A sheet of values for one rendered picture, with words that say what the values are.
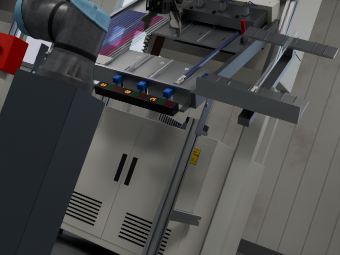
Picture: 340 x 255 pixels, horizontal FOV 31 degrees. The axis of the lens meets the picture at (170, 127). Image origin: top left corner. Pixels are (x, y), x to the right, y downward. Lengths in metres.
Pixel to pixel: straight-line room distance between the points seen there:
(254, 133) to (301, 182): 3.52
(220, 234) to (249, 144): 0.31
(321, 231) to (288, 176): 0.56
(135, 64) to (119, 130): 0.36
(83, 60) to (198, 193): 0.98
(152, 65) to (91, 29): 0.79
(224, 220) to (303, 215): 3.51
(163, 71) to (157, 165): 0.41
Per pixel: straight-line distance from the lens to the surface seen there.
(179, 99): 2.17
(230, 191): 2.09
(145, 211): 2.48
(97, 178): 2.61
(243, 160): 2.09
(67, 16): 1.61
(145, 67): 2.34
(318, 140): 5.63
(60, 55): 1.58
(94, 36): 1.59
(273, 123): 2.99
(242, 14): 2.59
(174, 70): 2.30
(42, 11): 1.66
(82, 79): 1.56
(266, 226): 5.60
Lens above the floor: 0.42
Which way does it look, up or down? 4 degrees up
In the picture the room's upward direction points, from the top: 20 degrees clockwise
